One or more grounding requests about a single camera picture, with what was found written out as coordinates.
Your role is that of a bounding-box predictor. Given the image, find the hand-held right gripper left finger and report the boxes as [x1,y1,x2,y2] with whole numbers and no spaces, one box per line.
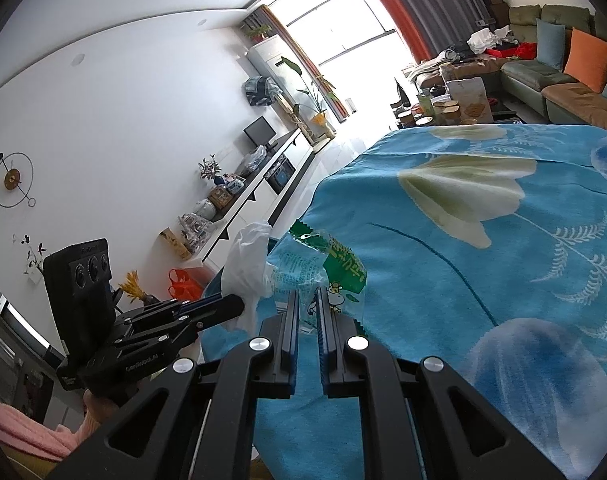
[46,287,302,480]

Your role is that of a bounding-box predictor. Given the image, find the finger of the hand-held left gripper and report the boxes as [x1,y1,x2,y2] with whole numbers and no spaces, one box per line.
[114,296,222,323]
[111,294,245,358]

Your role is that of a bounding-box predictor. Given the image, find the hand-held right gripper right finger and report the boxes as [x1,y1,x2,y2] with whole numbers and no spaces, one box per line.
[314,285,569,480]

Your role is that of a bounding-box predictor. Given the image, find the white tissue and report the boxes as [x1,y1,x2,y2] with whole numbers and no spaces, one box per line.
[221,221,277,333]

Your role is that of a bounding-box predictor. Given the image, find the green printed snack wrapper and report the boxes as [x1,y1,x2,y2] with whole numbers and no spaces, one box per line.
[271,219,368,331]

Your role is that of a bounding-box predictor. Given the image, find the person's left hand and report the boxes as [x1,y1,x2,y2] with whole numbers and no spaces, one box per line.
[81,387,134,431]

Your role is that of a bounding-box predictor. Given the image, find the yellow dried flowers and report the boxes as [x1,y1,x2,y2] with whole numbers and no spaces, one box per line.
[118,270,159,306]

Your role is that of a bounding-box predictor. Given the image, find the orange plastic bag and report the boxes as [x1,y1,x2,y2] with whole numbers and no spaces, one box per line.
[168,267,204,301]

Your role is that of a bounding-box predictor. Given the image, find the patterned cardboard box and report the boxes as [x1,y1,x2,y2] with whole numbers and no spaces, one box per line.
[158,227,194,261]

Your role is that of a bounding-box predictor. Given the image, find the white black tv cabinet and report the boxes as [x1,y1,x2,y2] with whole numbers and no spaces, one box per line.
[161,127,318,266]

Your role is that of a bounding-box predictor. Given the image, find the wooden box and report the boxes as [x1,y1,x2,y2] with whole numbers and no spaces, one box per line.
[208,186,237,208]

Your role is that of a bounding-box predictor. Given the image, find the blue floral blanket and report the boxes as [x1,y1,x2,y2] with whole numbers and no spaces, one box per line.
[200,124,607,480]

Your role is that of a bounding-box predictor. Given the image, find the vase with flowers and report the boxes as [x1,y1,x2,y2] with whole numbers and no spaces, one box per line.
[198,155,224,183]

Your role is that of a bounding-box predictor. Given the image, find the clear plastic bag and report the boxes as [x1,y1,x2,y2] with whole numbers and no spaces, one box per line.
[241,145,267,173]

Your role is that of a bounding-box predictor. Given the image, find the black monitor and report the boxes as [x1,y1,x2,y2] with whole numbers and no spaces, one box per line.
[244,116,279,150]

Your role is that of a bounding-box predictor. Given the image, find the covered standing fan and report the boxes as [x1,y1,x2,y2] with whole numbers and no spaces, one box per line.
[242,76,304,131]

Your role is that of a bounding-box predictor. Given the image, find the tall leafy potted plant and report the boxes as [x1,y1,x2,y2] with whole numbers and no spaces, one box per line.
[276,56,341,141]

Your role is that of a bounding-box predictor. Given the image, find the dark coffee table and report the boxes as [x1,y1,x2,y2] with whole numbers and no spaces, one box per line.
[388,77,521,128]

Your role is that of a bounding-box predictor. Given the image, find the white standing air conditioner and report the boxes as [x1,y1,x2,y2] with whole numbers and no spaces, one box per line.
[248,35,304,106]

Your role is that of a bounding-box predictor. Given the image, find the beige paper bag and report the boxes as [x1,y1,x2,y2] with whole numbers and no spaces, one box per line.
[446,78,494,123]

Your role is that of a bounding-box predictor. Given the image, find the narrow orange grey curtain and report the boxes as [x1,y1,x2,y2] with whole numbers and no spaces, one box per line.
[241,5,351,123]

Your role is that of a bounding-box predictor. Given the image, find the small potted plant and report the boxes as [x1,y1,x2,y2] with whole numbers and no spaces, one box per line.
[241,22,274,43]

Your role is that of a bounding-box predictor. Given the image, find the large window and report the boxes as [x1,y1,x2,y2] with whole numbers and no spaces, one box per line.
[276,0,417,111]

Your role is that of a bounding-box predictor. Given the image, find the pile of clothes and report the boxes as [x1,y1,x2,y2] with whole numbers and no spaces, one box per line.
[408,27,539,78]

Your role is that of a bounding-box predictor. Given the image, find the green corner sofa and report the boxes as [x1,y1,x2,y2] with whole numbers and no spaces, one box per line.
[413,4,607,136]

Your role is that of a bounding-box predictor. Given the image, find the brown sofa seat cover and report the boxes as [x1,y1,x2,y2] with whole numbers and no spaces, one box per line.
[541,82,607,133]

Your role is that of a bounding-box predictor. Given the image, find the brown cardboard boxes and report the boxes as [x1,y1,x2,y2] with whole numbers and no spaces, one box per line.
[482,0,511,26]

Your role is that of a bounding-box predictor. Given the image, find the orange cushion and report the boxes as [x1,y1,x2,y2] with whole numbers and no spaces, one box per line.
[563,27,607,93]

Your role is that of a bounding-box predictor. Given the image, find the flower wall decal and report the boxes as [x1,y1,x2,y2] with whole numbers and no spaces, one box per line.
[11,232,49,276]

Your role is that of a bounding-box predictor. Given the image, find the round wire wall clock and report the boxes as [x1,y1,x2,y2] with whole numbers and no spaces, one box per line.
[0,152,37,208]

